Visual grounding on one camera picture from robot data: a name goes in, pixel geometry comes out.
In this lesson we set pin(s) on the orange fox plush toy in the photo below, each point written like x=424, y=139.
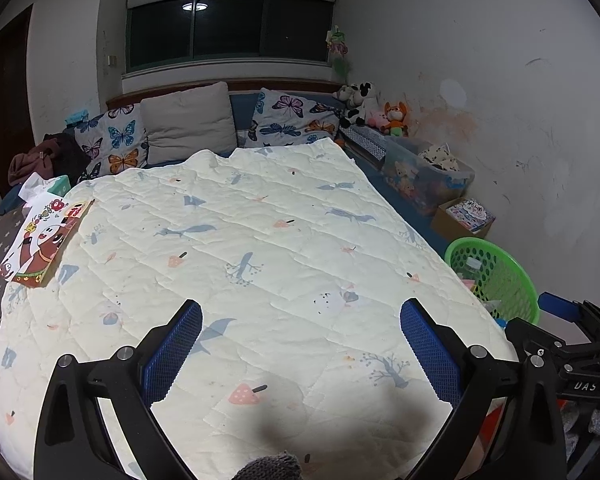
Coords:
x=395, y=115

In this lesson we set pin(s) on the wooden headboard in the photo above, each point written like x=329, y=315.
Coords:
x=280, y=85

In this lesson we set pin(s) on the cartoon picture book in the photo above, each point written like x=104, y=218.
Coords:
x=40, y=240

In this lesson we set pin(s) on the person's grey sweater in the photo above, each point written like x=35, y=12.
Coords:
x=267, y=467

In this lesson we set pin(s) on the brown wooden door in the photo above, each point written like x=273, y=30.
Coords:
x=5, y=85

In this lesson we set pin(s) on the blue patterned long box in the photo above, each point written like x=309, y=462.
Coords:
x=362, y=145

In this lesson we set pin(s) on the printed paper box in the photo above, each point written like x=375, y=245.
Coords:
x=472, y=212

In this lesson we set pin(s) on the green tissue pack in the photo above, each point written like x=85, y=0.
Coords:
x=60, y=185

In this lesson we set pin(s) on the grey pillow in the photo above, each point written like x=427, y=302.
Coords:
x=190, y=120

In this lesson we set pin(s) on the dark clothes pile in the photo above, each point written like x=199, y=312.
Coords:
x=35, y=160

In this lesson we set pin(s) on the pink plush toy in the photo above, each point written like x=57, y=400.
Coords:
x=377, y=119

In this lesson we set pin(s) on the teal plastic item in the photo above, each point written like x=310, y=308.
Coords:
x=76, y=116

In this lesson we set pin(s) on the green plastic basket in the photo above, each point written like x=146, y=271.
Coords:
x=522, y=285

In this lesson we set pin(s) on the cow plush toy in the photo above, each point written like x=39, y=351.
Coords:
x=362, y=95

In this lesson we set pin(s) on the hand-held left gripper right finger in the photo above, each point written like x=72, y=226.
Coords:
x=430, y=350

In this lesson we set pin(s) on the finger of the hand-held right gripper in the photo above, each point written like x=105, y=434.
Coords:
x=555, y=304
x=532, y=335

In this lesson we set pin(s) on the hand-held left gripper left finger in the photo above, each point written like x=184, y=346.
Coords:
x=172, y=345

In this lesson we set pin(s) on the red plastic stool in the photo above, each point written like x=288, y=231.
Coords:
x=492, y=425

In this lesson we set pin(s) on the clear plastic storage box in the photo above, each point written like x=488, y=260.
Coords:
x=420, y=180

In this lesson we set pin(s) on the white quilted blanket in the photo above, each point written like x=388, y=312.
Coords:
x=280, y=240

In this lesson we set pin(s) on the dark window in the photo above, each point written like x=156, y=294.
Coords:
x=230, y=35

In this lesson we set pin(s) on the hanging toy decoration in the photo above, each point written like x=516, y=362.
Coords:
x=337, y=50

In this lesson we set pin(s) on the cardboard box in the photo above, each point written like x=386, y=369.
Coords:
x=442, y=220

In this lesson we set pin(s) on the butterfly print pillow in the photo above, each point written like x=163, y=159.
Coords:
x=290, y=115
x=115, y=140

